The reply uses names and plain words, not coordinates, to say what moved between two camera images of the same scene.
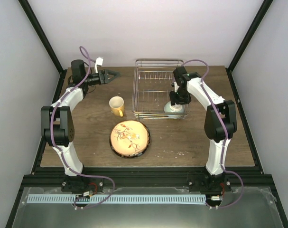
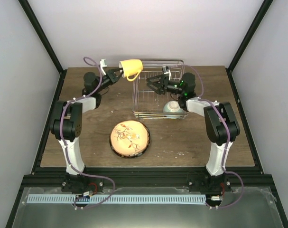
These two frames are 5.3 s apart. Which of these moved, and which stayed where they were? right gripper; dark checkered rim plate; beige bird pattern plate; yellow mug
Moved: right gripper; yellow mug
Stayed: beige bird pattern plate; dark checkered rim plate
